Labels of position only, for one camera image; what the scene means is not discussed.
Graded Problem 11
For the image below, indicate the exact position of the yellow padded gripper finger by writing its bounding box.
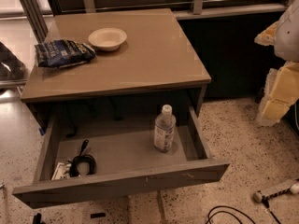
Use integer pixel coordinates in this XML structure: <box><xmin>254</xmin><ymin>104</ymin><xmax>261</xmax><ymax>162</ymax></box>
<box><xmin>256</xmin><ymin>62</ymin><xmax>299</xmax><ymax>126</ymax></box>
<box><xmin>254</xmin><ymin>22</ymin><xmax>278</xmax><ymax>46</ymax></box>

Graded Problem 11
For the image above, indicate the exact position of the clear plastic water bottle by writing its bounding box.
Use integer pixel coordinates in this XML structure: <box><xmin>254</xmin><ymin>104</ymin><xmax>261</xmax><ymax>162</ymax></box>
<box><xmin>154</xmin><ymin>105</ymin><xmax>176</xmax><ymax>152</ymax></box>

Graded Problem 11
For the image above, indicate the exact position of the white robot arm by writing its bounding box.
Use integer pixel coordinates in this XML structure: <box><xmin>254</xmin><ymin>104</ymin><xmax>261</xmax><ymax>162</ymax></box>
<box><xmin>254</xmin><ymin>0</ymin><xmax>299</xmax><ymax>126</ymax></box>

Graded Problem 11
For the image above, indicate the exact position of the grey cabinet with counter top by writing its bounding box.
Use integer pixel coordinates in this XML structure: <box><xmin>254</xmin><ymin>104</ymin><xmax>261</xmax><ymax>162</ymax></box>
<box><xmin>21</xmin><ymin>8</ymin><xmax>211</xmax><ymax>128</ymax></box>

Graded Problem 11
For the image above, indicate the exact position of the grey open top drawer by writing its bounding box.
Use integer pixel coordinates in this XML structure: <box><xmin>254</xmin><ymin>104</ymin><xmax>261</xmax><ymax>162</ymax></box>
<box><xmin>13</xmin><ymin>105</ymin><xmax>229</xmax><ymax>208</ymax></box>

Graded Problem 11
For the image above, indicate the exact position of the white box in drawer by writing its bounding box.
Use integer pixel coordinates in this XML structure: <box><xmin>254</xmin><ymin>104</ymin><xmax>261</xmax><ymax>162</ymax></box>
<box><xmin>51</xmin><ymin>162</ymin><xmax>71</xmax><ymax>180</ymax></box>

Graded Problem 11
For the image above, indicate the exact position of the white power strip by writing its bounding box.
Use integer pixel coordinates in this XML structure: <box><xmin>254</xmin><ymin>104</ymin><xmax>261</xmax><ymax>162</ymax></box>
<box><xmin>253</xmin><ymin>179</ymin><xmax>299</xmax><ymax>203</ymax></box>

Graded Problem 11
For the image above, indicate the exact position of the white bowl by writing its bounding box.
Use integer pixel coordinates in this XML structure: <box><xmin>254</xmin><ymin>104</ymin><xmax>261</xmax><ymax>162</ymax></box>
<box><xmin>88</xmin><ymin>28</ymin><xmax>127</xmax><ymax>51</ymax></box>

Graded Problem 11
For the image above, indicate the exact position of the blue snack bag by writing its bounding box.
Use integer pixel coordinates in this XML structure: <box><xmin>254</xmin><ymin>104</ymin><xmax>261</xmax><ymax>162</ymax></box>
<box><xmin>35</xmin><ymin>39</ymin><xmax>96</xmax><ymax>68</ymax></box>

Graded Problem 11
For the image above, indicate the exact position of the small black floor object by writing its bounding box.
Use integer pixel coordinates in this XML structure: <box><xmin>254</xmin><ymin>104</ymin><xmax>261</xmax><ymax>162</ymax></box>
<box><xmin>90</xmin><ymin>213</ymin><xmax>106</xmax><ymax>218</ymax></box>

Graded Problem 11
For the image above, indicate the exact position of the black floor cable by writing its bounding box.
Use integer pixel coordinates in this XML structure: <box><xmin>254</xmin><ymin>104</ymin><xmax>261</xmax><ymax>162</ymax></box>
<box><xmin>205</xmin><ymin>205</ymin><xmax>257</xmax><ymax>224</ymax></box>

